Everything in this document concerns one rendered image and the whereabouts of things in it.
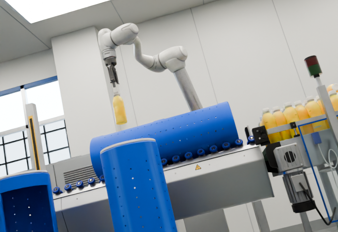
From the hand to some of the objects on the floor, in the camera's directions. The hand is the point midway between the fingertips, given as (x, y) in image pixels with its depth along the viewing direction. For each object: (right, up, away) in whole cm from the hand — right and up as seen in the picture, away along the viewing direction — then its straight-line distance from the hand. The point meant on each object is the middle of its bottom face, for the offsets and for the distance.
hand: (115, 88), depth 243 cm
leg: (+97, -122, -46) cm, 163 cm away
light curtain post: (-33, -169, +7) cm, 173 cm away
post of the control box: (+129, -123, -14) cm, 179 cm away
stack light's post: (+136, -104, -78) cm, 188 cm away
